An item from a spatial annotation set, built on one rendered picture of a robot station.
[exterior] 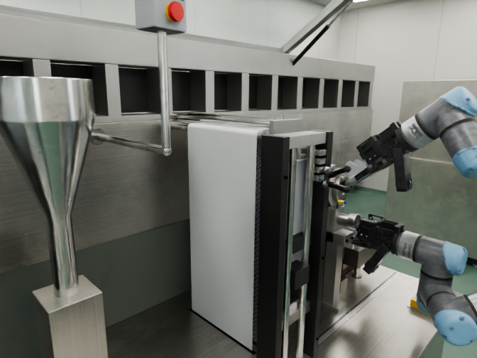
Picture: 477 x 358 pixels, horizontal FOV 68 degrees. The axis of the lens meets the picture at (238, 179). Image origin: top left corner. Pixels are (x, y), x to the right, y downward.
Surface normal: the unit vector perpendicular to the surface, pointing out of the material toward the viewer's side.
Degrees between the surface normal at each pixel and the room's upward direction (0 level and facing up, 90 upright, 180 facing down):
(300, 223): 90
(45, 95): 90
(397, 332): 0
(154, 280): 90
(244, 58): 90
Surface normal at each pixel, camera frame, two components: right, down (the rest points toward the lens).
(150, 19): -0.61, 0.18
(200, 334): 0.01, -0.97
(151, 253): 0.70, 0.17
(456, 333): -0.22, 0.22
